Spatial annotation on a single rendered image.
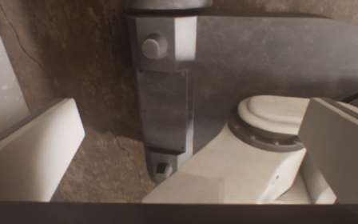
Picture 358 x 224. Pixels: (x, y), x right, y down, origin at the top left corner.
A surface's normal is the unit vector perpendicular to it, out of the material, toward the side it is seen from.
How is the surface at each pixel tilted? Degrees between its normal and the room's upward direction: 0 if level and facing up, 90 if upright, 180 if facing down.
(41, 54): 0
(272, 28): 0
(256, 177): 90
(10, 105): 90
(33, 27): 0
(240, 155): 90
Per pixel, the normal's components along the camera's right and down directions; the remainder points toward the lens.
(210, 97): -0.22, 0.51
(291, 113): -0.01, -0.86
